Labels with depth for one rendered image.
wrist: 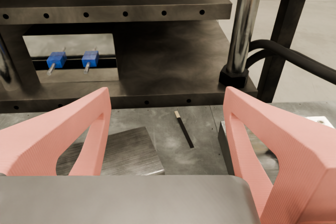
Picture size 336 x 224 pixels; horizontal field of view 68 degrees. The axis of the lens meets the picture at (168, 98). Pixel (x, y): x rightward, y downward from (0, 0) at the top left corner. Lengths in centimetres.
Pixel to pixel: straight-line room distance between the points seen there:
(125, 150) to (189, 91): 40
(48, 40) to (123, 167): 53
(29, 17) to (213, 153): 65
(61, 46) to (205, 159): 56
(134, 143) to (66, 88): 47
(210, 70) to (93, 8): 45
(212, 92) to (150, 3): 34
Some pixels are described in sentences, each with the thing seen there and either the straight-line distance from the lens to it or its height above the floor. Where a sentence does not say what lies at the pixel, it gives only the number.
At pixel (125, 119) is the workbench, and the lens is 70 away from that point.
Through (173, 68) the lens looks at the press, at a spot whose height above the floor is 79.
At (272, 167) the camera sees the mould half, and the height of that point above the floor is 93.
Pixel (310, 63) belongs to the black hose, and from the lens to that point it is 80.
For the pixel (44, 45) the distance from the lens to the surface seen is 88.
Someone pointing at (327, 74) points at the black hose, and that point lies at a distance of 81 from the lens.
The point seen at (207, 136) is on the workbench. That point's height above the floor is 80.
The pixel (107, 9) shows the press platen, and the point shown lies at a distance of 79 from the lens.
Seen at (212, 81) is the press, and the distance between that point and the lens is 88.
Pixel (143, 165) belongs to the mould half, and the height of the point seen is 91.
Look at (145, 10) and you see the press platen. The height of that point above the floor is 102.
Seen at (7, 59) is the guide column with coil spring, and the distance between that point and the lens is 92.
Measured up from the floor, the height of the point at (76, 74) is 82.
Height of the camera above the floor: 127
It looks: 38 degrees down
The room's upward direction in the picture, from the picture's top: straight up
